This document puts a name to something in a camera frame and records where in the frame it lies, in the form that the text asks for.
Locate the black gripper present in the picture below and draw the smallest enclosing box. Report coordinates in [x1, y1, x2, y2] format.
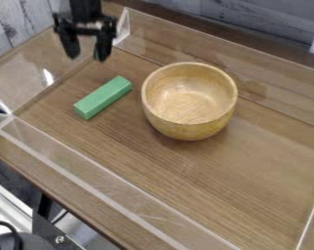
[53, 0, 117, 63]

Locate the green rectangular block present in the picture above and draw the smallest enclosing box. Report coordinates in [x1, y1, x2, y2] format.
[73, 76, 132, 120]

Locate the brown wooden bowl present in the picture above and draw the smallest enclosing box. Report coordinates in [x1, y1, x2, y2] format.
[140, 62, 238, 141]

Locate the black table leg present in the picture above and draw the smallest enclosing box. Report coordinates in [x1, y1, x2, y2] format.
[37, 194, 53, 220]

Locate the clear acrylic corner bracket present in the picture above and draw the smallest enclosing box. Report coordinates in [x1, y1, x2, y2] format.
[112, 8, 131, 46]

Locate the clear acrylic barrier wall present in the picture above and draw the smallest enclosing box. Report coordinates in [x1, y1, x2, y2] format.
[0, 0, 314, 250]

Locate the black metal base plate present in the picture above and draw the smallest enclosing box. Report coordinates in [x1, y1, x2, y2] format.
[32, 213, 85, 250]

